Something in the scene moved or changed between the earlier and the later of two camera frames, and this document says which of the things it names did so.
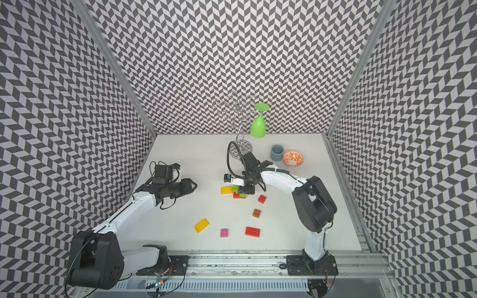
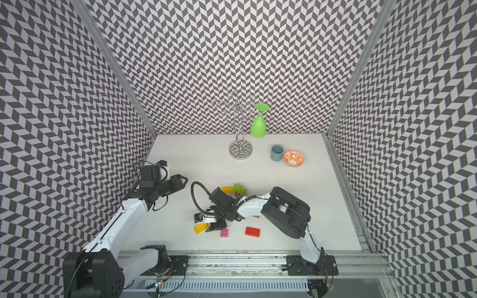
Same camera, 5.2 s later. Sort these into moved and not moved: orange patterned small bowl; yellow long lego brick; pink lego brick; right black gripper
Moved: right black gripper
Not moved: pink lego brick; yellow long lego brick; orange patterned small bowl
